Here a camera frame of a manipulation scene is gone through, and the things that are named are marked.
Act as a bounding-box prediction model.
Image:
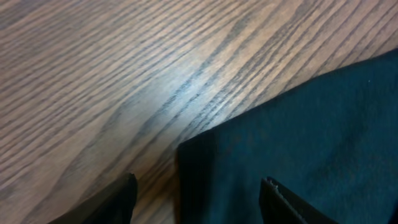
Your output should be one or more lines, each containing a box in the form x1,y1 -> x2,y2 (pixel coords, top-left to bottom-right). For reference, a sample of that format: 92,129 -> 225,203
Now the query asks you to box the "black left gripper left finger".
50,173 -> 137,224

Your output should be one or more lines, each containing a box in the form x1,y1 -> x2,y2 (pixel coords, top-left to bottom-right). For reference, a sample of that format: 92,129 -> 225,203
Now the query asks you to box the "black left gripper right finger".
259,177 -> 336,224

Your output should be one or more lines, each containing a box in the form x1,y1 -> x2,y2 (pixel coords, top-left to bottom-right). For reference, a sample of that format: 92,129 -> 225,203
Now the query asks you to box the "black t-shirt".
177,50 -> 397,223

